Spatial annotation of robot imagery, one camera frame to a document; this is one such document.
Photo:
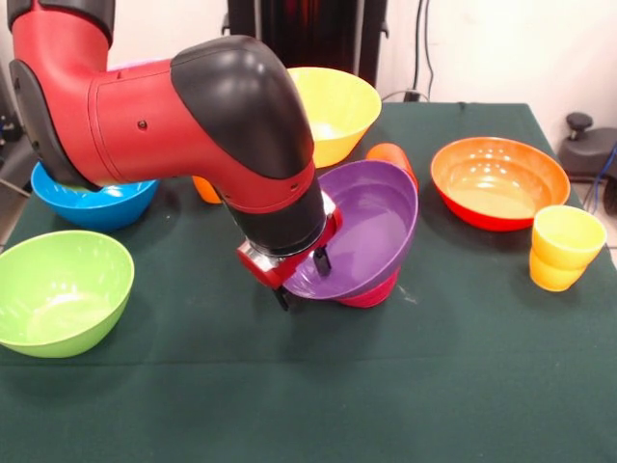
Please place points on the small crimson bowl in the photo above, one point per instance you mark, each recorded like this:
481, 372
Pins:
371, 294

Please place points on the green bowl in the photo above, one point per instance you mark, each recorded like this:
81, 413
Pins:
62, 294

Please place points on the red-orange cup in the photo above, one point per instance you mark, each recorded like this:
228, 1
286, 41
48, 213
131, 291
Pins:
393, 154

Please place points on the dark green tablecloth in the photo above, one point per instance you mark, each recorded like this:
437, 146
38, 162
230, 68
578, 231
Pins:
385, 362

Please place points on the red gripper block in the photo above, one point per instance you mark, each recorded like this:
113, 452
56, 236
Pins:
270, 270

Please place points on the large pink bowl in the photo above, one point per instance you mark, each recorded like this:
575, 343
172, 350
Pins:
135, 63

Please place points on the black device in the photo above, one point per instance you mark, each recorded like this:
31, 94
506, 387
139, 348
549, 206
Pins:
6, 120

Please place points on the blue bowl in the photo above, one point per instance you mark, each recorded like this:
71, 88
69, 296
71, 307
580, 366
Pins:
111, 207

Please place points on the orange cup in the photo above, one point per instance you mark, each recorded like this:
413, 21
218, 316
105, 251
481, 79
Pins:
207, 190

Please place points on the large yellow-orange bowl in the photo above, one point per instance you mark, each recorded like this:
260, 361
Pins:
337, 111

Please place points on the yellow cup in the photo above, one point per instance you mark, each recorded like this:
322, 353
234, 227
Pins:
564, 251

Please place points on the shallow red-orange bowl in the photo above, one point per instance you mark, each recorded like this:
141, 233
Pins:
501, 183

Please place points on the purple bowl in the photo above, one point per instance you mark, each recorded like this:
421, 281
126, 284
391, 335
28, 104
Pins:
366, 231

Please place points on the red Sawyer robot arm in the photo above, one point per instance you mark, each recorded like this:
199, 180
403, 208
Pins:
169, 125

